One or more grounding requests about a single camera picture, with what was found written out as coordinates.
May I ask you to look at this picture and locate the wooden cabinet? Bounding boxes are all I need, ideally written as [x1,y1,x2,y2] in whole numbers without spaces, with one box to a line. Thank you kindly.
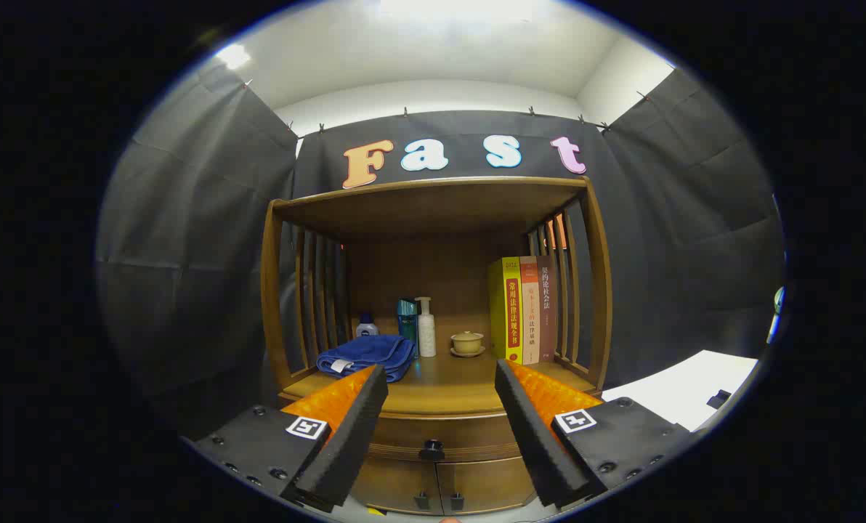
[260,176,614,516]

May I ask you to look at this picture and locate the yellow thick book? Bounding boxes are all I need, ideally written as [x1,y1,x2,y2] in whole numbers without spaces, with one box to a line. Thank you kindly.
[487,256,525,364]

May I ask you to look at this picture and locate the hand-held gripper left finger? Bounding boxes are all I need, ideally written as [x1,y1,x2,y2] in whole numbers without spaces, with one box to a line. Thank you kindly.
[182,363,390,513]

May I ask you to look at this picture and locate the blue folded towel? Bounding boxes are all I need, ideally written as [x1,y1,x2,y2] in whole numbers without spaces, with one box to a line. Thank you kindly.
[316,334,417,383]

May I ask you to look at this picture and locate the brown book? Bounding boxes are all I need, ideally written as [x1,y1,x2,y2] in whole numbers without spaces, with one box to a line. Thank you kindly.
[536,255,559,363]

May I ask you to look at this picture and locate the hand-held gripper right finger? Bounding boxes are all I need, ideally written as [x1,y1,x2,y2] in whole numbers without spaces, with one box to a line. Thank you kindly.
[494,358,695,509]

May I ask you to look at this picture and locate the wooden cabinet door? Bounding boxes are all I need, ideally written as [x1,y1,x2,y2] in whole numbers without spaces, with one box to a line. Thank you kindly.
[352,458,441,515]
[437,456,537,515]

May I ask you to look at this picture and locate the beige orange book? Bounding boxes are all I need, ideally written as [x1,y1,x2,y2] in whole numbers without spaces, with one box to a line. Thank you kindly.
[519,256,541,365]

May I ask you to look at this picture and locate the wooden countertop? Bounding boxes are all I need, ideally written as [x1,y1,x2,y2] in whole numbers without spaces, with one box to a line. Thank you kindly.
[282,349,598,418]

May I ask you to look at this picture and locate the blue glossy bottle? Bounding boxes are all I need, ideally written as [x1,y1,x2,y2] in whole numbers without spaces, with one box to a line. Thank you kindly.
[397,298,419,357]

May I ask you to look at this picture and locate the wooden drawer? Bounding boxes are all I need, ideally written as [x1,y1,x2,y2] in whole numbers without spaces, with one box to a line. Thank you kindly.
[364,413,532,463]

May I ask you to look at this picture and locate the white pump bottle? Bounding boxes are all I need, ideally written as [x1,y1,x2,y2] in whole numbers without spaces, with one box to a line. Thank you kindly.
[415,296,437,357]

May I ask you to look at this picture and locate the beige lidded tea cup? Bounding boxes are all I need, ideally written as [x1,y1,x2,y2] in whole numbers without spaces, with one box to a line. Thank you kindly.
[450,331,486,358]

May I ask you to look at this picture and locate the white drawer unit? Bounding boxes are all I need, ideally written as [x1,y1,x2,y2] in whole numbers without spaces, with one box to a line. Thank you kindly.
[602,350,759,433]

